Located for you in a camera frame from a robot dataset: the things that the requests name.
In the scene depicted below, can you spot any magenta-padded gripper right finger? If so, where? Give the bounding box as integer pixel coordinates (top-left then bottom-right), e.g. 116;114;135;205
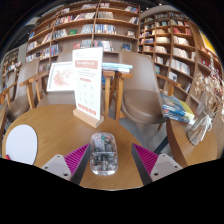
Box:
131;142;184;186

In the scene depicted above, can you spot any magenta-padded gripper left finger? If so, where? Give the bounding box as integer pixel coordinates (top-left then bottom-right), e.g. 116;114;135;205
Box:
40;143;92;186

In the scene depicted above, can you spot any transparent computer mouse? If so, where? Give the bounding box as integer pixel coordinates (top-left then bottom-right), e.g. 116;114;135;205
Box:
89;132;119;176

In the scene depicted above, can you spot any round wooden side table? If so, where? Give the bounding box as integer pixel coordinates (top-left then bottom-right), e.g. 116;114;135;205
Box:
153;116;219;169

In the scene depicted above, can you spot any blue and yellow book stack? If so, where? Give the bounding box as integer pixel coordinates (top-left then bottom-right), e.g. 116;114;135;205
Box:
159;92;196;125

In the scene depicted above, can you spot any brown padded wooden armchair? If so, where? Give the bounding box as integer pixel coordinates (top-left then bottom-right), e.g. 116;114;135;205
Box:
109;49;183;132
19;49;116;122
0;58;41;123

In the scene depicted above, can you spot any white sign in wooden base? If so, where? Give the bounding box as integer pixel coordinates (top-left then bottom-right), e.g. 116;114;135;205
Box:
72;46;105;129

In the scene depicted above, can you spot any white framed floral picture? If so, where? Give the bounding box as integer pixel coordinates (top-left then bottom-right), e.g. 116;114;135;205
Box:
46;61;75;93

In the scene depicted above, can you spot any stack of light blue books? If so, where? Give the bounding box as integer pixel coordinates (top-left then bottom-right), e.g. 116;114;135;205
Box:
101;62;134;74

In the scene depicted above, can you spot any distant wooden shelf unit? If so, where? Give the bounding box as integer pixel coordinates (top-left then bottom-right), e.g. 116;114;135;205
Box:
1;47;23;101

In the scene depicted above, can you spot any curved wooden bookshelf unit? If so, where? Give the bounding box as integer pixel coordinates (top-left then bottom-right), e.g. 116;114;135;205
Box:
138;9;224;108

